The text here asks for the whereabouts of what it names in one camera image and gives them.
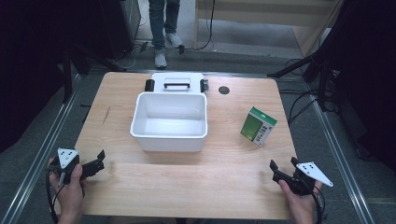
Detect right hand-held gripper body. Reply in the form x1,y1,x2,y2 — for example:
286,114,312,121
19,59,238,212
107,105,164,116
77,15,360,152
272,161,334,197

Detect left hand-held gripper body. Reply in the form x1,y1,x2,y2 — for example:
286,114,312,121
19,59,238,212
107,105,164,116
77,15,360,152
49,147,94,185

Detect person's right hand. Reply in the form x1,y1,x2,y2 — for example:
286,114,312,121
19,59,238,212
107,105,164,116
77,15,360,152
277,179,323,222

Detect person's left hand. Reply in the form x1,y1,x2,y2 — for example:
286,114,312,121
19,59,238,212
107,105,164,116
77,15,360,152
48,157,89,217

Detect green and white carton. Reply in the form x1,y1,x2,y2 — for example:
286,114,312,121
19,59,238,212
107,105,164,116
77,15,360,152
239,105,278,147

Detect white plastic storage box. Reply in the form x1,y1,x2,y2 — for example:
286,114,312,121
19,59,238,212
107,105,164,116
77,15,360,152
129,91,209,153

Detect black metal stand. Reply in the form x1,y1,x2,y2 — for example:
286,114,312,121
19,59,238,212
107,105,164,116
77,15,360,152
59,46,92,105

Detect black tripod stand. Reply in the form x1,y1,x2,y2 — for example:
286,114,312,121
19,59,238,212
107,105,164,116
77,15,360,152
266,50,332,82

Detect dark curtain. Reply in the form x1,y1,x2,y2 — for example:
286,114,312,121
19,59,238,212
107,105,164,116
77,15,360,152
0,0,104,154
311,0,396,173

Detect black cabinet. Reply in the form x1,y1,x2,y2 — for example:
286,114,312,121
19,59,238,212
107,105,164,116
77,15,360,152
78,0,142,62

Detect light wooden furniture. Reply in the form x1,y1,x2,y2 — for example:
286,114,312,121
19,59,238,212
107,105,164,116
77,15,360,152
193,0,346,59

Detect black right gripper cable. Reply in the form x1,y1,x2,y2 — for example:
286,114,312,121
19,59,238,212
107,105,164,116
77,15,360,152
311,183,327,224

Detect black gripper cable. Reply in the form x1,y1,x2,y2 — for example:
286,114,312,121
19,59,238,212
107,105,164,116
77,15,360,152
311,183,327,224
45,167,67,217

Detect metal floor rail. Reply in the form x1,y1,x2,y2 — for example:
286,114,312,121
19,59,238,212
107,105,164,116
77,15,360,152
0,74,84,224
309,92,376,224

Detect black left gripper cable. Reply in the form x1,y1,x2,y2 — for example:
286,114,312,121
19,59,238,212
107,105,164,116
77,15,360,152
45,167,67,217

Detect black floor cables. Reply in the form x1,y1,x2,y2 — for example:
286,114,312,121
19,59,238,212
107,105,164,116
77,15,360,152
277,57,339,126

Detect white floor cable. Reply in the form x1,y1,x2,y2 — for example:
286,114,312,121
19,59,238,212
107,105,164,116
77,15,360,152
120,13,148,72

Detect white lid with black handle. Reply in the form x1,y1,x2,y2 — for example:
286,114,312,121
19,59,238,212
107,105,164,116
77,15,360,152
144,72,210,94

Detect black hanging cable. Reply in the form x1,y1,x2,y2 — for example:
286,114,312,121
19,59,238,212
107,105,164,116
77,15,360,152
195,0,217,51

